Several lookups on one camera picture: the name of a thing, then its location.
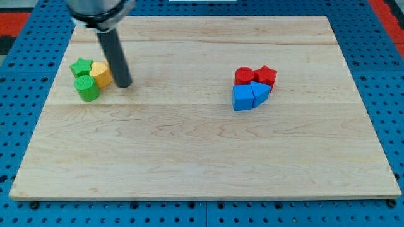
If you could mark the yellow hexagon block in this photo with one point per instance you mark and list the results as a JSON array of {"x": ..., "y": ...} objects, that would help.
[{"x": 106, "y": 62}]

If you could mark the light wooden board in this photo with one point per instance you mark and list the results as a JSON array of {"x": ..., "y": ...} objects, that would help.
[{"x": 173, "y": 135}]

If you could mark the blue cube block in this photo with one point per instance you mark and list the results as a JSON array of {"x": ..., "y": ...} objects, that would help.
[{"x": 242, "y": 97}]

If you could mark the red cylinder block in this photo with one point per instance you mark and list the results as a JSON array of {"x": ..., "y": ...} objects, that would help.
[{"x": 243, "y": 76}]

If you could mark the blue triangle block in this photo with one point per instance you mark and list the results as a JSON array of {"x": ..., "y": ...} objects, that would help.
[{"x": 261, "y": 93}]

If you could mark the red star block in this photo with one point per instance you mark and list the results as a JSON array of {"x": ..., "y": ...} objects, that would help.
[{"x": 266, "y": 75}]

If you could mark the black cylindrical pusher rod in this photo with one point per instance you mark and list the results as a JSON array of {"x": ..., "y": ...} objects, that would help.
[{"x": 113, "y": 52}]

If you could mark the yellow heart block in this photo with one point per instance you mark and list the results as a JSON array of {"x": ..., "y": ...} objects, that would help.
[{"x": 101, "y": 74}]

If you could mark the green cylinder block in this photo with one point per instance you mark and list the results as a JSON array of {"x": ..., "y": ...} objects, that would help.
[{"x": 86, "y": 87}]

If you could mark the green star block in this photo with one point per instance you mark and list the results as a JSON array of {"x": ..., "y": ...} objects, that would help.
[{"x": 81, "y": 67}]

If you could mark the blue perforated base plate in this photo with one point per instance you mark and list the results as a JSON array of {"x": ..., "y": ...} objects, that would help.
[{"x": 372, "y": 57}]

